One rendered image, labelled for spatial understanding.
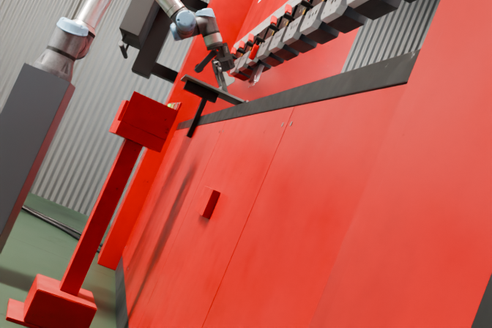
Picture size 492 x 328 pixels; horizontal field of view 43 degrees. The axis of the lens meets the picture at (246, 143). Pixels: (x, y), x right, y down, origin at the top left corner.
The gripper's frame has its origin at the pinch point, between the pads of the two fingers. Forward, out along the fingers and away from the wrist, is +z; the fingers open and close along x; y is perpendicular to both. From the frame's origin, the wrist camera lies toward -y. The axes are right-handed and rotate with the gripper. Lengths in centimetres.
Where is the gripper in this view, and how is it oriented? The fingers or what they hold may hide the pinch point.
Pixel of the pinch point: (223, 92)
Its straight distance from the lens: 264.0
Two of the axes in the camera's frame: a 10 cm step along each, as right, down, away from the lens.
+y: 9.3, -3.0, 2.0
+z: 2.9, 9.5, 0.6
